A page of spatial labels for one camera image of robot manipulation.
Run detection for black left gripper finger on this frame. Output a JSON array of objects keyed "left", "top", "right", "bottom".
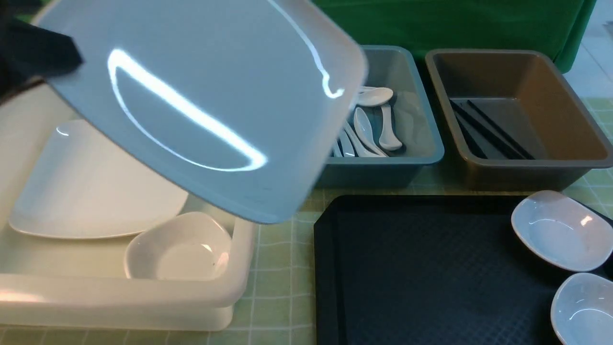
[{"left": 0, "top": 14, "right": 84, "bottom": 100}]

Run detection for white square rice plate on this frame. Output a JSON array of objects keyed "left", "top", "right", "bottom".
[{"left": 33, "top": 0, "right": 368, "bottom": 224}]

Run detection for white ceramic soup spoon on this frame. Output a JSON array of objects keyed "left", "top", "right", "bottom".
[{"left": 343, "top": 122, "right": 387, "bottom": 158}]

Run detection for black chopstick pair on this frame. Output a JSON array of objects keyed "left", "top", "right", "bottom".
[{"left": 467, "top": 100, "right": 535, "bottom": 160}]

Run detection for white small dish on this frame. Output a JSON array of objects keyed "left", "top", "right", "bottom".
[
  {"left": 511, "top": 190, "right": 613, "bottom": 272},
  {"left": 550, "top": 273, "right": 613, "bottom": 345}
]

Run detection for white square plate in tub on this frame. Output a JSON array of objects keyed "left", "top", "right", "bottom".
[{"left": 8, "top": 120, "right": 188, "bottom": 240}]

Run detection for large white plastic tub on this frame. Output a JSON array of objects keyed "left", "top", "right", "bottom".
[{"left": 1, "top": 80, "right": 258, "bottom": 331}]

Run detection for white small bowl in tub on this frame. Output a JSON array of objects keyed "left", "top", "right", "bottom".
[{"left": 124, "top": 212, "right": 231, "bottom": 281}]

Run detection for white spoon centre-right in bin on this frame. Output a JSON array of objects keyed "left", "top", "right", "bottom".
[{"left": 353, "top": 107, "right": 387, "bottom": 157}]

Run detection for green checked tablecloth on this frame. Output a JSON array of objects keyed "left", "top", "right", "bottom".
[{"left": 0, "top": 92, "right": 613, "bottom": 345}]

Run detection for teal plastic bin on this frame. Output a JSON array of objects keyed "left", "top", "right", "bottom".
[{"left": 315, "top": 45, "right": 444, "bottom": 190}]

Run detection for black serving tray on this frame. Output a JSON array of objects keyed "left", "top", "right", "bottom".
[{"left": 314, "top": 195, "right": 612, "bottom": 345}]

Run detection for black chopsticks in brown bin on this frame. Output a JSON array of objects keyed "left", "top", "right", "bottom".
[{"left": 450, "top": 100, "right": 515, "bottom": 160}]

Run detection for brown plastic bin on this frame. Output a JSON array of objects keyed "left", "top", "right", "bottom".
[{"left": 425, "top": 48, "right": 612, "bottom": 192}]

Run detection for green backdrop cloth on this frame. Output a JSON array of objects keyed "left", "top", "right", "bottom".
[{"left": 315, "top": 0, "right": 596, "bottom": 73}]

